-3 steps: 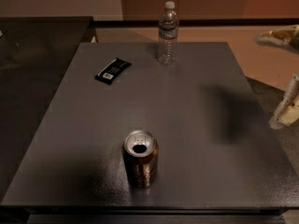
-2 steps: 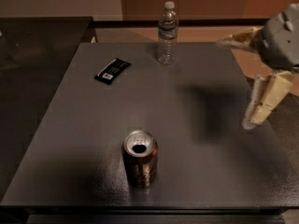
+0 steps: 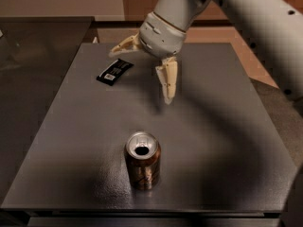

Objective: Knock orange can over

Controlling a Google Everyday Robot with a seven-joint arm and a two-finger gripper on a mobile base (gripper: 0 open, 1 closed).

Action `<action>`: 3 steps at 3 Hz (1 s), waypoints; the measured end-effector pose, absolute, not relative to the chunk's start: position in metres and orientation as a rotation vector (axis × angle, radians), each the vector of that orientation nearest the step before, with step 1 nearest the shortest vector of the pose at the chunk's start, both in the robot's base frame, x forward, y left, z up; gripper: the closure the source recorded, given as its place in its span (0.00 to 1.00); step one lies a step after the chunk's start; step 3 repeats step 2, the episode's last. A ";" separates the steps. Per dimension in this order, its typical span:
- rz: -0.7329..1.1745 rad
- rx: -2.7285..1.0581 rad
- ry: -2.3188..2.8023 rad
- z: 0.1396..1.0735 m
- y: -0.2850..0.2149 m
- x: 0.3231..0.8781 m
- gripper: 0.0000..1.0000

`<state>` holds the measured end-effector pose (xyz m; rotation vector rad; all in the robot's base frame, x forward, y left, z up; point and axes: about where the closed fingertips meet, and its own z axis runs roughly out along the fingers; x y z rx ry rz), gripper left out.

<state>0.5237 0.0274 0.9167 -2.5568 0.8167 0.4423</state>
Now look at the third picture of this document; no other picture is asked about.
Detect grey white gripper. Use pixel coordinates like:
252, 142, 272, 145
109, 11, 187, 105

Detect orange soda can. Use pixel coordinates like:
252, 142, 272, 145
124, 131, 161, 190

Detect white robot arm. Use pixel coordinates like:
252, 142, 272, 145
110, 0, 303, 104

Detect black snack bar wrapper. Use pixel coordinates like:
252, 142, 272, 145
97, 59, 134, 86

